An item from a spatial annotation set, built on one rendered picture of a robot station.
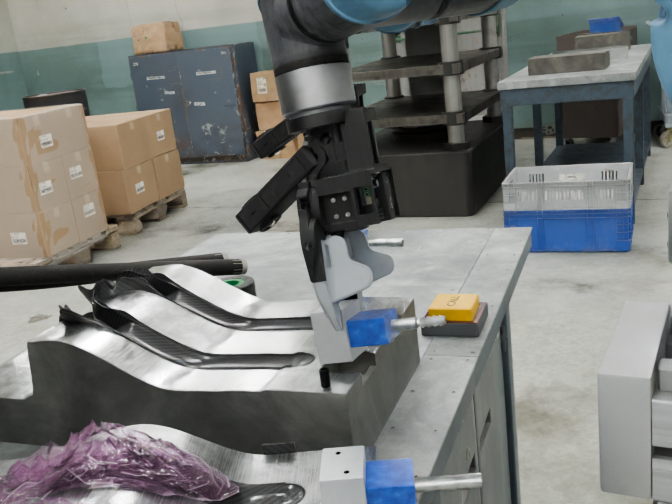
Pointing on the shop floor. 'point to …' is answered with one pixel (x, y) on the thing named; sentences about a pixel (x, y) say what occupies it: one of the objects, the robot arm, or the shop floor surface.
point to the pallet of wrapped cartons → (49, 189)
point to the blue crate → (576, 229)
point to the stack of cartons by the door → (270, 110)
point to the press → (439, 119)
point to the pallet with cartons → (136, 167)
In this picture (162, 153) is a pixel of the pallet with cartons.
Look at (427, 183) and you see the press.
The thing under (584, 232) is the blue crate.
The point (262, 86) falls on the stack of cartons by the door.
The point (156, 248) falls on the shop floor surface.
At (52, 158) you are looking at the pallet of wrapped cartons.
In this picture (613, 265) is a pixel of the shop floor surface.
